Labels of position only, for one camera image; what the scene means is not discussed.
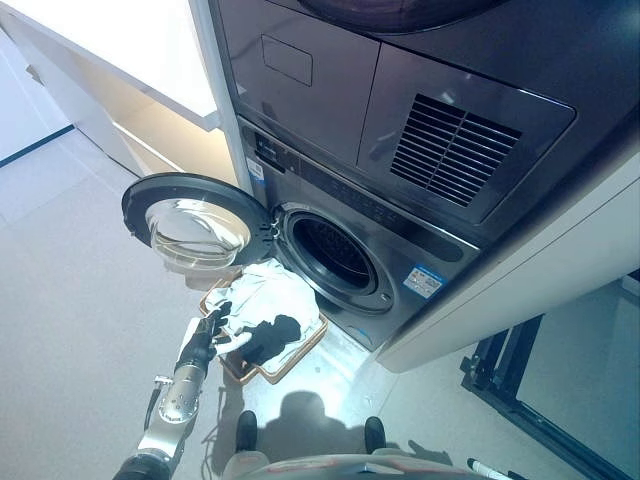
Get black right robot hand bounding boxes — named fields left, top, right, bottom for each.
left=466, top=456, right=527, bottom=480

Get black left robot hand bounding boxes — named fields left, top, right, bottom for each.
left=201, top=299, right=254, bottom=359

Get black garment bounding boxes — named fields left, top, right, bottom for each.
left=238, top=313, right=303, bottom=367

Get brown wicker laundry basket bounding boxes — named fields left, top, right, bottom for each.
left=198, top=276, right=330, bottom=386

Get white crumpled clothes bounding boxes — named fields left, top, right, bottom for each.
left=205, top=261, right=322, bottom=364

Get round glass washer door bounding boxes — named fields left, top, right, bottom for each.
left=121, top=172, right=278, bottom=292

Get grey robot torso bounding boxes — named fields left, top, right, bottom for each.
left=223, top=446, right=484, bottom=480

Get white appliance cabinet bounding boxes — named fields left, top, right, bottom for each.
left=187, top=0, right=640, bottom=374

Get blue energy label sticker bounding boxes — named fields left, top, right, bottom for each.
left=403, top=263, right=446, bottom=300

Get dark grey stacked dryer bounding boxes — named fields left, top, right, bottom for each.
left=207, top=0, right=640, bottom=227

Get white counter cabinet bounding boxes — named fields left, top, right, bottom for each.
left=0, top=0, right=222, bottom=177

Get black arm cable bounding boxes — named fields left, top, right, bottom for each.
left=143, top=374, right=174, bottom=437

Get black metal frame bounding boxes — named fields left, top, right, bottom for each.
left=459, top=269, right=640, bottom=480

